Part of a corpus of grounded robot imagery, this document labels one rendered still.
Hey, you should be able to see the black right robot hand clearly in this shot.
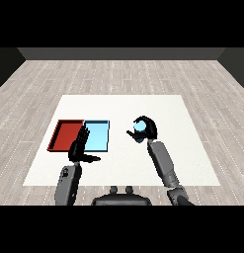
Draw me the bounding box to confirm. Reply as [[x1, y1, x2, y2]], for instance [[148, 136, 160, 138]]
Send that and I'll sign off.
[[125, 115, 159, 143]]

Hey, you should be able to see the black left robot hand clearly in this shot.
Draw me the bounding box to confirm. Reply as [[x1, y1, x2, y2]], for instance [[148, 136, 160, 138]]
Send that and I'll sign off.
[[67, 126, 102, 165]]

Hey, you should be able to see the small blue can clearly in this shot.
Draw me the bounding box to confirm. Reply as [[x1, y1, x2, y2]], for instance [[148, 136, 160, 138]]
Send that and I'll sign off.
[[132, 121, 147, 144]]

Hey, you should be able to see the red shallow open box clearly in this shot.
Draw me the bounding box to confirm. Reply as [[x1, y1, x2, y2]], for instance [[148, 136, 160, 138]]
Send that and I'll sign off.
[[46, 119, 86, 153]]

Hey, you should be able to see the light blue shallow open box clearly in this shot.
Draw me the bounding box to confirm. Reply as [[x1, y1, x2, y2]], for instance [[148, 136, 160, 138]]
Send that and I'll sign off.
[[83, 119, 111, 153]]

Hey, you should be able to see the dark grey robot body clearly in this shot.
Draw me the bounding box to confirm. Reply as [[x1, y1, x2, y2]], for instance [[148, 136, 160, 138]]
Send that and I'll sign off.
[[91, 185, 153, 207]]

